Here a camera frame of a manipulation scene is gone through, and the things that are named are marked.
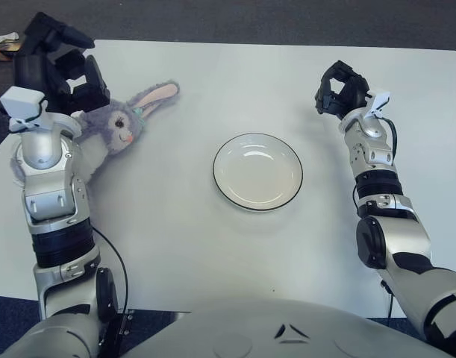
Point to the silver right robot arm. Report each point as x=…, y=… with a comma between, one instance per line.
x=380, y=186

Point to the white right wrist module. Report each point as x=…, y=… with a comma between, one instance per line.
x=378, y=102

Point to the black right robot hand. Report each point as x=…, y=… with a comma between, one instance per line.
x=350, y=93

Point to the white plate black rim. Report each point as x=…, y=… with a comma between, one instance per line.
x=257, y=175

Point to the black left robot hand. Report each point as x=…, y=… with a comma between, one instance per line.
x=37, y=63

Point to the white paper sheet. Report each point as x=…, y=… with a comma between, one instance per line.
x=0, y=39

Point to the silver robot torso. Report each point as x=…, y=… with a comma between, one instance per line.
x=250, y=328

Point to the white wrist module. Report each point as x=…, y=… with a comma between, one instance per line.
x=378, y=102
x=20, y=102

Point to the brown black box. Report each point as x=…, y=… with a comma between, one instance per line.
x=7, y=52

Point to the purple plush bunny doll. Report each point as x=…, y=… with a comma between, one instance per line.
x=108, y=123

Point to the black metal bracket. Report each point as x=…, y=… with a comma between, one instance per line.
x=121, y=328

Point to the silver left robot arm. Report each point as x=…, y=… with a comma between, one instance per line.
x=52, y=179

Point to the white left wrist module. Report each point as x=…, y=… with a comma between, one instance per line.
x=20, y=102

